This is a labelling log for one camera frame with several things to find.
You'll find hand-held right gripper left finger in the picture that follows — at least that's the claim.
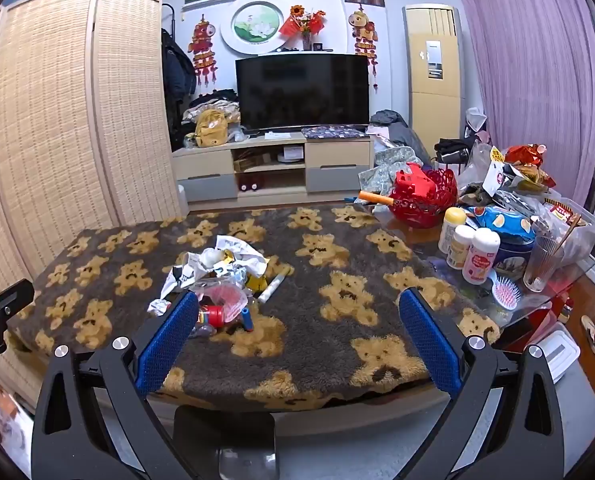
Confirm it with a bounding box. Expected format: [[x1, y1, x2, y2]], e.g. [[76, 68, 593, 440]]
[[32, 290, 201, 480]]

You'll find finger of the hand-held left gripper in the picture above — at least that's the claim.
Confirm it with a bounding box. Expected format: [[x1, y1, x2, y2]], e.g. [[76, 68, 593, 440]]
[[0, 280, 35, 362]]

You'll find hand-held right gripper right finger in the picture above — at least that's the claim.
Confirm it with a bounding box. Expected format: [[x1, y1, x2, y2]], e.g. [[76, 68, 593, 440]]
[[397, 287, 565, 480]]

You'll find clear tube with gold cap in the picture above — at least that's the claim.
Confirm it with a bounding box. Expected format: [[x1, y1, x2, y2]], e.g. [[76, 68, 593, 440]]
[[256, 272, 292, 304]]

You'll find small red yellow bottle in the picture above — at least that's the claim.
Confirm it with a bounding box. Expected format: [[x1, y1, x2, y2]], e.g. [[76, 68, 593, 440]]
[[198, 304, 227, 330]]

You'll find crumpled silver white wrapper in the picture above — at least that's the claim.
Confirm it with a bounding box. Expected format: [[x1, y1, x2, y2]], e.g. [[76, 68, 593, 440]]
[[160, 252, 206, 301]]

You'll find pink clear plastic bag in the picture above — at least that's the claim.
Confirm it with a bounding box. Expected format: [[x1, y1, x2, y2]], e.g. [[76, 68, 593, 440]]
[[192, 280, 248, 322]]

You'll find pink hairbrush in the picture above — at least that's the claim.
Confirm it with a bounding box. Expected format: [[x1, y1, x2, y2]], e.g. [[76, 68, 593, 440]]
[[491, 272, 523, 311]]

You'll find white bottle with orange label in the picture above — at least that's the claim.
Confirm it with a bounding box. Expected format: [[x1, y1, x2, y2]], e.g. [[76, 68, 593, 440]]
[[447, 225, 475, 271]]

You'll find white bottle with pink label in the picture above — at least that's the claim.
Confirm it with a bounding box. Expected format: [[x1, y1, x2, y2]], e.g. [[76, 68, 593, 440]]
[[462, 227, 501, 285]]

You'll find printed paper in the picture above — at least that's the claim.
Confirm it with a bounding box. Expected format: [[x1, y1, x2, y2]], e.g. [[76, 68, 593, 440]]
[[0, 380, 36, 456]]

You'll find crumpled white paper wrapper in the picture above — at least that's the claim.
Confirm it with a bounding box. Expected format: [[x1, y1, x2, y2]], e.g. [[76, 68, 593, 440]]
[[215, 235, 269, 281]]

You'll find white bottle with yellow cap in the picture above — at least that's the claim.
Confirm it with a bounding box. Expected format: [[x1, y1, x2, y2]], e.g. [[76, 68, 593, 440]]
[[438, 207, 467, 256]]

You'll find blue round tin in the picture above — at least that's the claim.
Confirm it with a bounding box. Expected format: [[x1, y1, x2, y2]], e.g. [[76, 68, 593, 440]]
[[487, 237, 535, 281]]

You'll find grey bear print blanket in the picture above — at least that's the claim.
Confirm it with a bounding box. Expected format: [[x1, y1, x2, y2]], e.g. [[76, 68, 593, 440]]
[[8, 205, 501, 411]]

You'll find white plastic box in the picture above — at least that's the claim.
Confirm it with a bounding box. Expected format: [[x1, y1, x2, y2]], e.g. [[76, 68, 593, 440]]
[[532, 322, 581, 386]]

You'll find ribbed drinking glass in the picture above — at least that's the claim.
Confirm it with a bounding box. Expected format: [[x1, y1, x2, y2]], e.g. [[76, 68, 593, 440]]
[[522, 235, 565, 293]]

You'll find red openwork basket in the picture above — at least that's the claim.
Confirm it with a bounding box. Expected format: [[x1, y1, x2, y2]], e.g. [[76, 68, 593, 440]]
[[388, 162, 458, 229]]

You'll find blue chip bag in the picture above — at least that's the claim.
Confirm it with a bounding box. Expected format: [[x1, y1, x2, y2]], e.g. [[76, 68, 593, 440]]
[[470, 206, 535, 243]]

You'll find wooden slipper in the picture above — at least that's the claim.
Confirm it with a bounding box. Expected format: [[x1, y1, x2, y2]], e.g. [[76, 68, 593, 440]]
[[581, 314, 595, 356]]

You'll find camouflage cloth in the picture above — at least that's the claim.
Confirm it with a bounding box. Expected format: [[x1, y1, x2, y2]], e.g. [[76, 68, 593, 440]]
[[360, 147, 433, 201]]

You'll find white red snack packet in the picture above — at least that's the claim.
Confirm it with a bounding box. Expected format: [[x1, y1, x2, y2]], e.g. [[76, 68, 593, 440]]
[[482, 145, 518, 196]]

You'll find clear plastic storage box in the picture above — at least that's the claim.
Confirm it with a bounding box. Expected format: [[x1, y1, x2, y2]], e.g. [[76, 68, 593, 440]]
[[545, 197, 595, 266]]

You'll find beige grey television cabinet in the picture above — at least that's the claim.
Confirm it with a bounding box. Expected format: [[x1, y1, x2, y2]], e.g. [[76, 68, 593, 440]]
[[172, 136, 375, 204]]

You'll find red snack bag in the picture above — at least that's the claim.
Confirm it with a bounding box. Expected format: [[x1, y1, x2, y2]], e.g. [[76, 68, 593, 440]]
[[505, 144, 548, 168]]

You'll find yellow backpack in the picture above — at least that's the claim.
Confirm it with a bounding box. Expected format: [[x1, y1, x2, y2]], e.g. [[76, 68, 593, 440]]
[[194, 108, 234, 148]]

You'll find grey clothes pile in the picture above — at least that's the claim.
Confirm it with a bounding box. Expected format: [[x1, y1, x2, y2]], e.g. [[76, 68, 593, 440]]
[[370, 109, 431, 161]]

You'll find dark floral cushion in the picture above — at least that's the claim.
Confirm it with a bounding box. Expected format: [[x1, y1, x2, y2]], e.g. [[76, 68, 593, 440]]
[[301, 125, 369, 141]]

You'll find pile of mixed clothes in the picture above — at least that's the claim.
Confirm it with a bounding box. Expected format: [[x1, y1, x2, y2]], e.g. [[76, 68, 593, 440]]
[[182, 89, 241, 136]]

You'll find dark hanging coat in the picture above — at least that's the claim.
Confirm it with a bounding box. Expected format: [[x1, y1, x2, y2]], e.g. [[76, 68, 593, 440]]
[[161, 29, 197, 111]]

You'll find beige standing air conditioner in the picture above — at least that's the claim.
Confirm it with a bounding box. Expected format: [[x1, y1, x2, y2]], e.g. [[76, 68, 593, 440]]
[[402, 5, 465, 161]]

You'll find black television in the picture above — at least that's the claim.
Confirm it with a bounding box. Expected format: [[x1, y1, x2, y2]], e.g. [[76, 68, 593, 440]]
[[235, 53, 371, 131]]

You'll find red cow hanging decoration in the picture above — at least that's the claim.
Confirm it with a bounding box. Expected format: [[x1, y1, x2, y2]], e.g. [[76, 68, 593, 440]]
[[347, 4, 379, 92]]

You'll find vase with artificial flowers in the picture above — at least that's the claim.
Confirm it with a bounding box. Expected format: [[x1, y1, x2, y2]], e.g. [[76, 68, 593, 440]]
[[279, 5, 327, 52]]

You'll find orange tool handle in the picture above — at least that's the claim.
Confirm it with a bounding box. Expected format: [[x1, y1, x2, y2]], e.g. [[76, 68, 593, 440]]
[[358, 190, 394, 207]]

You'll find purple string curtain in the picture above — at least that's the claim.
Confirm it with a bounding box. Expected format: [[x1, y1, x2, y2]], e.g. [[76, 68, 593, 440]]
[[450, 0, 595, 206]]

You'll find round lotus wall art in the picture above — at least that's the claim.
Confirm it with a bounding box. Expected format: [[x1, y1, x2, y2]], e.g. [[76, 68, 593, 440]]
[[221, 0, 298, 56]]

